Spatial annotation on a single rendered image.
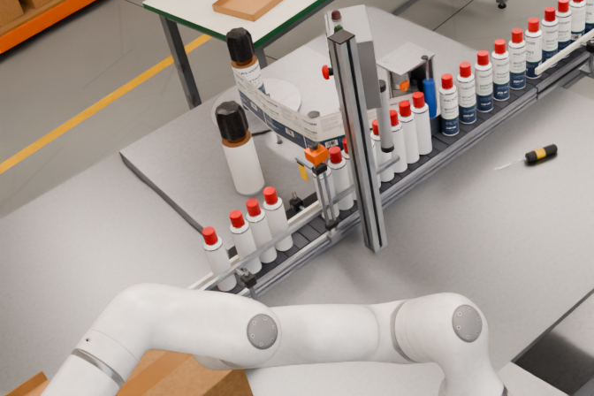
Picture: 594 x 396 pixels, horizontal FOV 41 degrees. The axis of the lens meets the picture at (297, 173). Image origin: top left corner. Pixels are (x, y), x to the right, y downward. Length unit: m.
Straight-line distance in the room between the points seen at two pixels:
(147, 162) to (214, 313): 1.46
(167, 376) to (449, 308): 0.61
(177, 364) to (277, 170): 0.91
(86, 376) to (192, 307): 0.18
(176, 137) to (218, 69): 2.02
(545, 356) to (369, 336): 1.38
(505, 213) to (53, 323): 1.28
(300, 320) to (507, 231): 1.00
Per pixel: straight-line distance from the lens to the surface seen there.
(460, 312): 1.42
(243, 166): 2.30
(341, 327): 1.36
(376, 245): 2.18
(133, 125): 4.45
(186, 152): 2.62
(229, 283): 2.11
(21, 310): 2.41
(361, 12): 1.92
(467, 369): 1.47
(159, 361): 1.72
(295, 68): 2.88
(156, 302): 1.24
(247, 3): 3.54
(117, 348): 1.21
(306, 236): 2.21
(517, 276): 2.12
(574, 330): 2.79
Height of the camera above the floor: 2.42
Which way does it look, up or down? 40 degrees down
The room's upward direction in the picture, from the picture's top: 13 degrees counter-clockwise
